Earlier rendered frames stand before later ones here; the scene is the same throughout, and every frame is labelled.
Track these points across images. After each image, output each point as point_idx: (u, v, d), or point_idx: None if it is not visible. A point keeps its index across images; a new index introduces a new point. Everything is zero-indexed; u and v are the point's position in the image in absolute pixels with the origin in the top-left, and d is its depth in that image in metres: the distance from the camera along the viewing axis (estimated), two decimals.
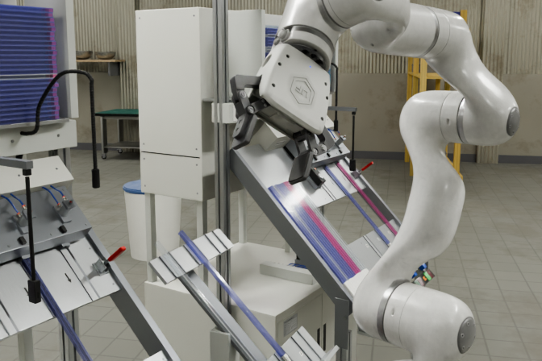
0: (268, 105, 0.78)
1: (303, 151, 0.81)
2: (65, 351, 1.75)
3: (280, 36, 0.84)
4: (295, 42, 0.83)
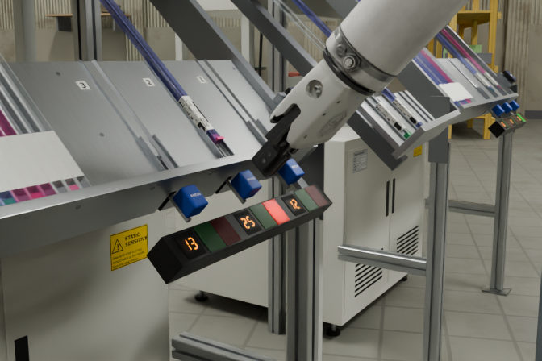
0: None
1: None
2: None
3: (345, 66, 0.66)
4: (357, 80, 0.67)
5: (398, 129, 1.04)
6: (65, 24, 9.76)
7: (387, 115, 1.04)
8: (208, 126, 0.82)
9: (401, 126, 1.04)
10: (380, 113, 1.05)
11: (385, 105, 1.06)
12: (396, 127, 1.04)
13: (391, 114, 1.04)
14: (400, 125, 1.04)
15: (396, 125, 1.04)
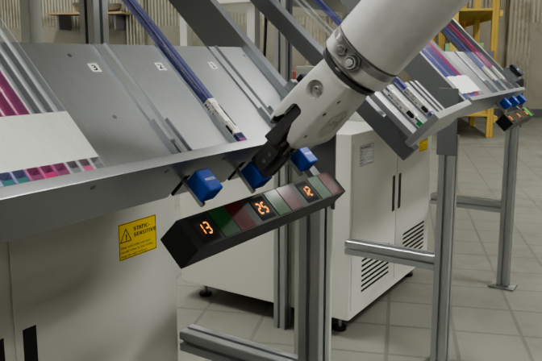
0: None
1: None
2: None
3: (345, 67, 0.66)
4: (357, 80, 0.67)
5: (410, 117, 1.02)
6: (66, 22, 9.74)
7: (399, 103, 1.03)
8: (235, 129, 0.80)
9: (413, 114, 1.02)
10: (392, 101, 1.03)
11: (397, 93, 1.04)
12: (408, 116, 1.03)
13: (403, 102, 1.03)
14: (412, 113, 1.02)
15: (408, 113, 1.02)
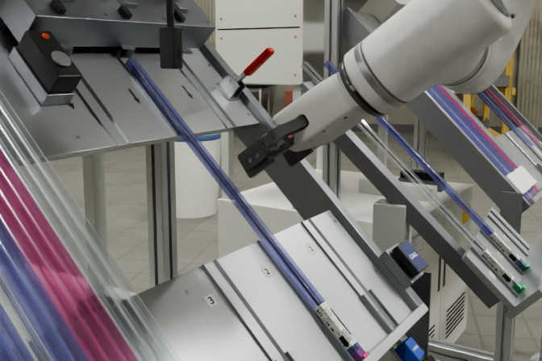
0: None
1: None
2: (156, 241, 1.21)
3: None
4: None
5: (506, 280, 0.98)
6: None
7: (495, 265, 0.98)
8: (351, 340, 0.75)
9: (510, 278, 0.97)
10: (486, 261, 0.99)
11: (490, 253, 0.99)
12: (504, 279, 0.98)
13: (499, 264, 0.98)
14: (509, 276, 0.97)
15: (504, 275, 0.98)
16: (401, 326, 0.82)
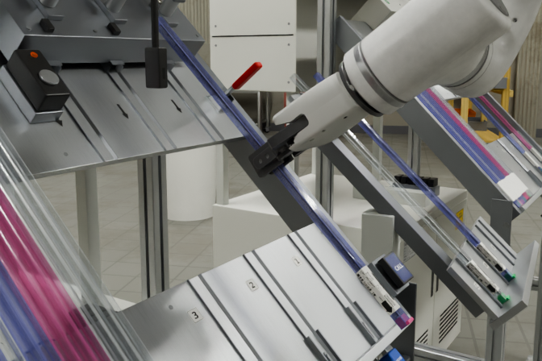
0: None
1: None
2: (148, 250, 1.23)
3: None
4: None
5: (491, 291, 0.99)
6: None
7: (480, 275, 0.99)
8: (394, 305, 0.71)
9: (494, 288, 0.99)
10: (472, 272, 1.00)
11: (476, 263, 1.01)
12: (489, 289, 0.99)
13: (484, 275, 0.99)
14: (494, 287, 0.99)
15: (489, 287, 0.99)
16: (385, 338, 0.84)
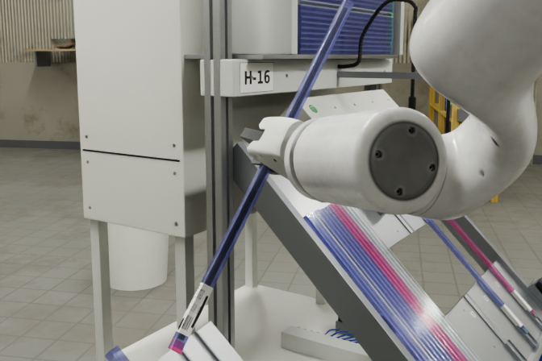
0: None
1: None
2: None
3: None
4: None
5: None
6: (44, 59, 9.20)
7: None
8: (184, 329, 0.70)
9: None
10: None
11: None
12: None
13: None
14: None
15: None
16: None
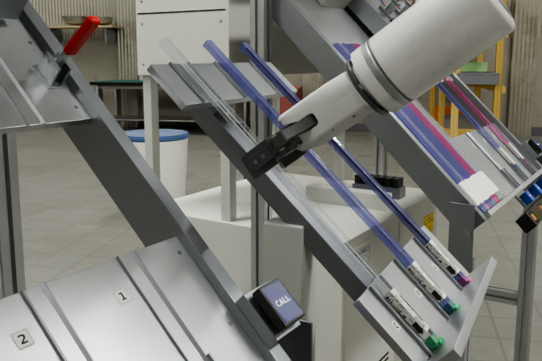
0: None
1: None
2: None
3: None
4: None
5: (418, 332, 0.72)
6: (56, 36, 9.44)
7: (402, 310, 0.73)
8: (456, 268, 0.92)
9: (422, 329, 0.72)
10: (392, 305, 0.73)
11: (398, 293, 0.74)
12: (414, 329, 0.72)
13: (408, 309, 0.72)
14: (421, 326, 0.72)
15: (414, 325, 0.72)
16: None
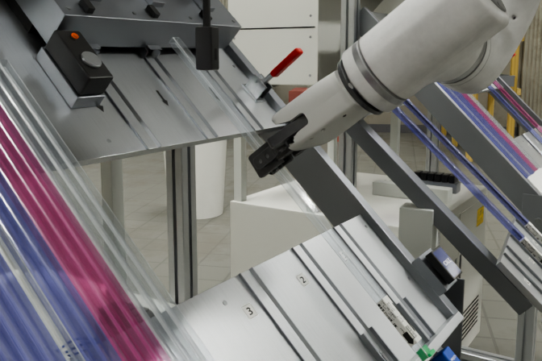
0: None
1: None
2: (177, 246, 1.18)
3: None
4: None
5: (408, 342, 0.70)
6: None
7: (393, 319, 0.71)
8: None
9: (412, 339, 0.70)
10: (383, 313, 0.72)
11: (392, 301, 0.72)
12: (406, 339, 0.70)
13: (399, 318, 0.71)
14: (411, 337, 0.70)
15: (406, 335, 0.70)
16: (439, 336, 0.80)
